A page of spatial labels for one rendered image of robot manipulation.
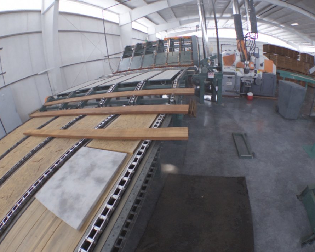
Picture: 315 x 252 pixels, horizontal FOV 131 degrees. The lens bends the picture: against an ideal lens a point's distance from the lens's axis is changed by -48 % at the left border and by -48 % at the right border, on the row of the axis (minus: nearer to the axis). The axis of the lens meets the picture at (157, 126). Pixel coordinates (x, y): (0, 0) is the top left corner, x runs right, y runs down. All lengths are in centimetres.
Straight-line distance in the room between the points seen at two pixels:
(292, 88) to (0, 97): 863
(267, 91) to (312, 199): 498
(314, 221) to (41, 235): 227
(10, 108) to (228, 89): 796
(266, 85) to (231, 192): 501
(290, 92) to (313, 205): 284
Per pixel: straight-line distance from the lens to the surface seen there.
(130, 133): 113
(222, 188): 180
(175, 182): 180
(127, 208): 71
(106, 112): 180
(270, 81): 622
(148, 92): 213
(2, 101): 592
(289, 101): 412
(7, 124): 593
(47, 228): 90
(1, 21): 752
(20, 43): 733
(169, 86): 241
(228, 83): 522
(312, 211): 197
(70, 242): 77
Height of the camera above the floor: 142
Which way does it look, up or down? 27 degrees down
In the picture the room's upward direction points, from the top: 7 degrees counter-clockwise
